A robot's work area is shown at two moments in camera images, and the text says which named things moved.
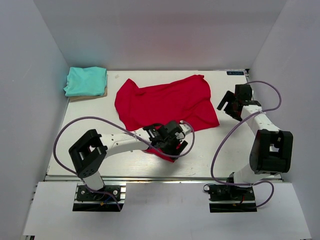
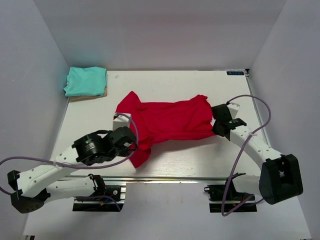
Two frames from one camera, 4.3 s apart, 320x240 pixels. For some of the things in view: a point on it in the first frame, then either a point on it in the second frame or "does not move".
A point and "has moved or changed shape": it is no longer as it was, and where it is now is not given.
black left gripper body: (169, 146) to (124, 153)
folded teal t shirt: (84, 81) does not move
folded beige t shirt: (73, 98) does not move
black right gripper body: (236, 100) to (215, 128)
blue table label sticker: (235, 73) does not move
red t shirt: (187, 100) has moved or changed shape
